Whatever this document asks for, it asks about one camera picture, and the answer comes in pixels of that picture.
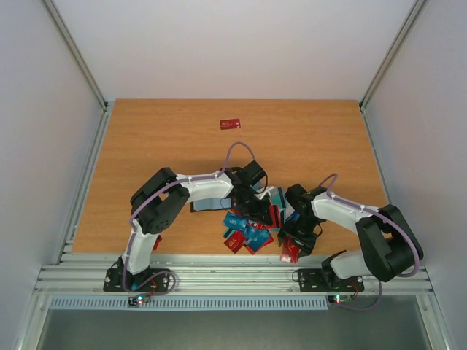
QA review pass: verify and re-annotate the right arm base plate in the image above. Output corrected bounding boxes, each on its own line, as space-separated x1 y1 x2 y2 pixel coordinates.
297 268 365 292

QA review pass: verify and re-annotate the red stripe card centre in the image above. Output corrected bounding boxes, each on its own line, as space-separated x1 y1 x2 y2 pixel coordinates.
269 205 282 228

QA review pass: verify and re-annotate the blue card front pile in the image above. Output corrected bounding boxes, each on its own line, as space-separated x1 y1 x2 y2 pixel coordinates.
244 229 274 254

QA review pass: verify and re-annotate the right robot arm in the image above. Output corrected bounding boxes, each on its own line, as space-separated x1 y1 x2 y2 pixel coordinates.
278 184 424 289

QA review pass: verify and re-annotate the grey cable duct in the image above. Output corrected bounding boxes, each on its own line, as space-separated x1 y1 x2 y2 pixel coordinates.
50 295 328 311

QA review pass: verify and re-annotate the black leather card holder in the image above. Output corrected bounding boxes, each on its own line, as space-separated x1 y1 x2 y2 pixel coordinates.
190 198 232 212

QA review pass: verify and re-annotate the red vip card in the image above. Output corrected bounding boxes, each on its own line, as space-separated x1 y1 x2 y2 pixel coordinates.
280 237 300 263
224 231 244 254

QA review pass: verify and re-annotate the large red card left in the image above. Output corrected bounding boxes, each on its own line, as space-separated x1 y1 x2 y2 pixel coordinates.
153 235 162 251

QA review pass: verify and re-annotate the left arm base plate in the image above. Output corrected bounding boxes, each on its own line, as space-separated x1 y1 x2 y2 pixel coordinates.
103 268 174 294

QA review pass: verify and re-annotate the teal stripe card upper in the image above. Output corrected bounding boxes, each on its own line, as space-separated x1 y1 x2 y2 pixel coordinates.
270 187 286 209

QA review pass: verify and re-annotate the lone red card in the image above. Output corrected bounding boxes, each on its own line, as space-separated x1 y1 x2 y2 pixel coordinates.
220 119 241 130

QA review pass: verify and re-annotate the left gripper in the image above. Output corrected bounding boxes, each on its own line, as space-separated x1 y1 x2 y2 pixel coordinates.
237 187 274 226

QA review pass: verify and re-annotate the aluminium rail frame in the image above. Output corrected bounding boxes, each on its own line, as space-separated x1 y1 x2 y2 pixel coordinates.
33 253 435 296

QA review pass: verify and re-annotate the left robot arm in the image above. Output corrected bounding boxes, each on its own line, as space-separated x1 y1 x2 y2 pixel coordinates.
120 160 273 290

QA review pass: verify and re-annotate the red VIP card front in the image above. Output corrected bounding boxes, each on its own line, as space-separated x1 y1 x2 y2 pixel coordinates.
224 231 244 254

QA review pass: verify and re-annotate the blue VIP card left pile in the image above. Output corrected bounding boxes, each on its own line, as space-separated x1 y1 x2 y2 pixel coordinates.
223 212 248 231

